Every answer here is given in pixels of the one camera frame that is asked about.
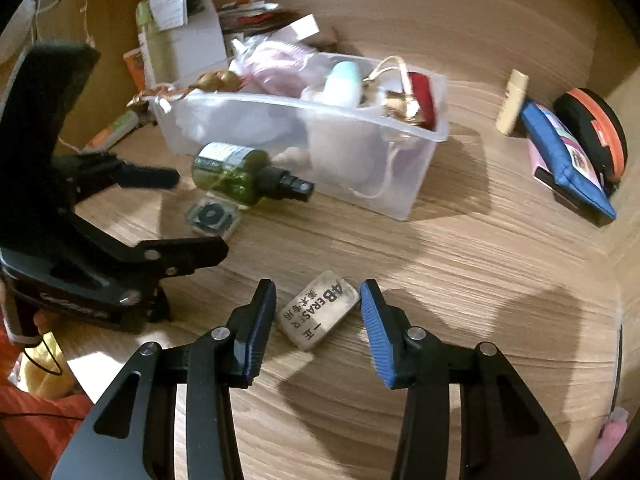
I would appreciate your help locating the blue patchwork pencil pouch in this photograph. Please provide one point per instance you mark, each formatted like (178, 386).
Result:
(566, 159)

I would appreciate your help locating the small white cardboard box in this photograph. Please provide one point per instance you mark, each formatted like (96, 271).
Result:
(297, 31)

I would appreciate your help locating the gold gourd string ornament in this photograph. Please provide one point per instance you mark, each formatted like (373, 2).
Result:
(209, 82)

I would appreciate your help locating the pink notebook under pouch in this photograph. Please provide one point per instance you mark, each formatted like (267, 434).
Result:
(540, 171)

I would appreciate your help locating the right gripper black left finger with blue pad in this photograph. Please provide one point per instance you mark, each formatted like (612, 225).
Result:
(129, 433)

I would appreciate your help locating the tall green box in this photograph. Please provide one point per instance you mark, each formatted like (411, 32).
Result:
(151, 40)

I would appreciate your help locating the black orange round case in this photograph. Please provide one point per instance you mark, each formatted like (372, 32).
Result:
(597, 129)

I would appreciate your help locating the white curved stand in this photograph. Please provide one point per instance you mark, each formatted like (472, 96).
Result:
(192, 34)

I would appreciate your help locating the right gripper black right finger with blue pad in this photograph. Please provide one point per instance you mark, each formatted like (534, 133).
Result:
(505, 433)

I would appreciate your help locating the green spray bottle black cap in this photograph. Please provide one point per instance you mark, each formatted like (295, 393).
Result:
(246, 175)

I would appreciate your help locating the hand holding other gripper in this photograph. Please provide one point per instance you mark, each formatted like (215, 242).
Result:
(47, 321)

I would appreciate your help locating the white 4B eraser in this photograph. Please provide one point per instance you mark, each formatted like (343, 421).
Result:
(317, 309)

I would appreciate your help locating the clear plastic storage bin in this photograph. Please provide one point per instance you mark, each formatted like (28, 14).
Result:
(358, 155)

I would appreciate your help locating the stack of books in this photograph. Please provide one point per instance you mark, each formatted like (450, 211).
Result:
(251, 17)

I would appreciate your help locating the cream lotion bottle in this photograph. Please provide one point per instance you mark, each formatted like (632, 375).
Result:
(514, 97)

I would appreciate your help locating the red fabric charm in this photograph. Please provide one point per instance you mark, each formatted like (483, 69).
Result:
(425, 117)

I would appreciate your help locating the light blue plastic tube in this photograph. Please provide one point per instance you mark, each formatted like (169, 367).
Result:
(343, 86)

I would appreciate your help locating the pink comb in bag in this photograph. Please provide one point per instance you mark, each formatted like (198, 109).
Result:
(278, 67)

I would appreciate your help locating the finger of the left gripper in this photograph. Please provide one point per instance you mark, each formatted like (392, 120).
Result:
(178, 257)
(130, 175)

